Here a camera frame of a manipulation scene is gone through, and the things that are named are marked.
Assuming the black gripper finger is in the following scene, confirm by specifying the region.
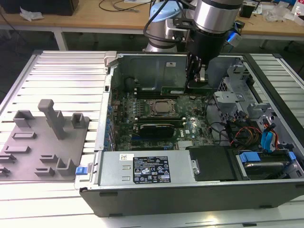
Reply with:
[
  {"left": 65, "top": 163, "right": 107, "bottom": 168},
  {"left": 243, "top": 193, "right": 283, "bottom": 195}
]
[
  {"left": 186, "top": 53, "right": 198, "bottom": 83},
  {"left": 187, "top": 63, "right": 215, "bottom": 89}
]

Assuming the green RAM stick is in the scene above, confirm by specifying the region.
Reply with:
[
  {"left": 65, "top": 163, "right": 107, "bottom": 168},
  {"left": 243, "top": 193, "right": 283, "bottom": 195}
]
[{"left": 161, "top": 85, "right": 187, "bottom": 95}]

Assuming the green motherboard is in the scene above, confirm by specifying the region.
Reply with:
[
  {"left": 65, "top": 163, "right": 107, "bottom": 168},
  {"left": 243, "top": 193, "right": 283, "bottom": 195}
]
[{"left": 110, "top": 87, "right": 217, "bottom": 152}]

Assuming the grey metal drive cage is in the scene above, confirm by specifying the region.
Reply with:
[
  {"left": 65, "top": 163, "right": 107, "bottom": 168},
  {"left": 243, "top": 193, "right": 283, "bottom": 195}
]
[{"left": 212, "top": 63, "right": 278, "bottom": 124}]

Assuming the silver CPU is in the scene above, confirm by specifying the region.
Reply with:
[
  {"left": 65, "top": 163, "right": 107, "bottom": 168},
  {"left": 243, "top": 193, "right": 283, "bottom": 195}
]
[{"left": 153, "top": 101, "right": 171, "bottom": 114}]

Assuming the metal socket cover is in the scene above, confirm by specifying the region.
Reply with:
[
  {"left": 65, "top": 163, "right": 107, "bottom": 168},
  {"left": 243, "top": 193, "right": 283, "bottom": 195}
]
[{"left": 148, "top": 99, "right": 178, "bottom": 117}]

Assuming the small black device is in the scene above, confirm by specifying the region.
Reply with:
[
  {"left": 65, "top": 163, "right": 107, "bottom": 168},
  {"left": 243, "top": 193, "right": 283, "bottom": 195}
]
[{"left": 242, "top": 1, "right": 257, "bottom": 19}]

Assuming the silver chipset heatsink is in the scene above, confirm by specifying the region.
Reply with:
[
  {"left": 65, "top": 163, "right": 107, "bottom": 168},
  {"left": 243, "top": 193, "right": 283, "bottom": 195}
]
[{"left": 177, "top": 140, "right": 194, "bottom": 150}]

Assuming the black graphics card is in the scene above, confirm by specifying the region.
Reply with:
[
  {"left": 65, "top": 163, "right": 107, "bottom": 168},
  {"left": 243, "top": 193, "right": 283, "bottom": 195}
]
[{"left": 139, "top": 123, "right": 175, "bottom": 139}]

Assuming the clear plastic bag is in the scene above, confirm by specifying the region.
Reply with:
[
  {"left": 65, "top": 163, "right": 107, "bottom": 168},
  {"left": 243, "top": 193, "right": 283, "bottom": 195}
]
[{"left": 262, "top": 3, "right": 290, "bottom": 23}]

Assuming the black plastic shroud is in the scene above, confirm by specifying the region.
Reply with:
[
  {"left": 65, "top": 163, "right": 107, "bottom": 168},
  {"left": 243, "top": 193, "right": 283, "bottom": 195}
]
[{"left": 185, "top": 146, "right": 238, "bottom": 182}]

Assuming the hard disk in blue carrier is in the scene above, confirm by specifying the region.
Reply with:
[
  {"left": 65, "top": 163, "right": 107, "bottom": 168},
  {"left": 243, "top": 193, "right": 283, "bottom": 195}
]
[{"left": 234, "top": 149, "right": 296, "bottom": 181}]

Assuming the white red packet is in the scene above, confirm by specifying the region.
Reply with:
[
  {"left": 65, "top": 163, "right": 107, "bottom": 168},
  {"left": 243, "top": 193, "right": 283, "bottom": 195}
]
[{"left": 291, "top": 0, "right": 304, "bottom": 26}]

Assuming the wooden desk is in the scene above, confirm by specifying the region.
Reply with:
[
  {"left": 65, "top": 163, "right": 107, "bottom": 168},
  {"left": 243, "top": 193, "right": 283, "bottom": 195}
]
[{"left": 0, "top": 0, "right": 304, "bottom": 49}]

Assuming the black PC case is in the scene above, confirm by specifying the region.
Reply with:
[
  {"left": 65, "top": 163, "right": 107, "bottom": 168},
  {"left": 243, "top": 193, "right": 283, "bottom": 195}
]
[{"left": 73, "top": 51, "right": 304, "bottom": 218}]

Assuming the grey power supply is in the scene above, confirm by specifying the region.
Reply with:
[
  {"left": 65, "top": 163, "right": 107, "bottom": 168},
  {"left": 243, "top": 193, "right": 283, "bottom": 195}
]
[{"left": 89, "top": 151, "right": 198, "bottom": 188}]

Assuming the large black box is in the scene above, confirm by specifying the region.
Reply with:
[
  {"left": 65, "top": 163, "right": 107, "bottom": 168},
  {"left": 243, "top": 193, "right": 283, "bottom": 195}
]
[{"left": 3, "top": 0, "right": 79, "bottom": 15}]

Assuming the white crumpled paper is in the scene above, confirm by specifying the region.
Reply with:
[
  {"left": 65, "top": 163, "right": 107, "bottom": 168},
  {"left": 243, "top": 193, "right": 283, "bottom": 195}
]
[{"left": 19, "top": 7, "right": 45, "bottom": 22}]

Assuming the grey parts rack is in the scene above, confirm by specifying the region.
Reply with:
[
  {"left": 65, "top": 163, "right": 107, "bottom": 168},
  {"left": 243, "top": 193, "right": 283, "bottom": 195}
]
[{"left": 0, "top": 99, "right": 91, "bottom": 182}]

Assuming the silver camera black bracket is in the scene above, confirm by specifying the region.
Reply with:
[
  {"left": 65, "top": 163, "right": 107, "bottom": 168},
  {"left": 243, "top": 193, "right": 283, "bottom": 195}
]
[{"left": 166, "top": 18, "right": 194, "bottom": 41}]

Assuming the black camera cable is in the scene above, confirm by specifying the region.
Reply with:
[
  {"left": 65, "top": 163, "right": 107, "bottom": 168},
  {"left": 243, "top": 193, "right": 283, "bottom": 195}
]
[{"left": 143, "top": 0, "right": 188, "bottom": 43}]

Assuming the orange yellow wire bundle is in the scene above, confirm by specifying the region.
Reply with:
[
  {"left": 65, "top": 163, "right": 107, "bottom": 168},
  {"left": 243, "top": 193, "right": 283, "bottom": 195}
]
[{"left": 231, "top": 127, "right": 263, "bottom": 149}]

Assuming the blue flat wire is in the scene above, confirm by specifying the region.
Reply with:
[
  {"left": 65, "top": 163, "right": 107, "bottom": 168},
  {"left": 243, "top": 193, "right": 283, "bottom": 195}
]
[{"left": 260, "top": 118, "right": 276, "bottom": 155}]

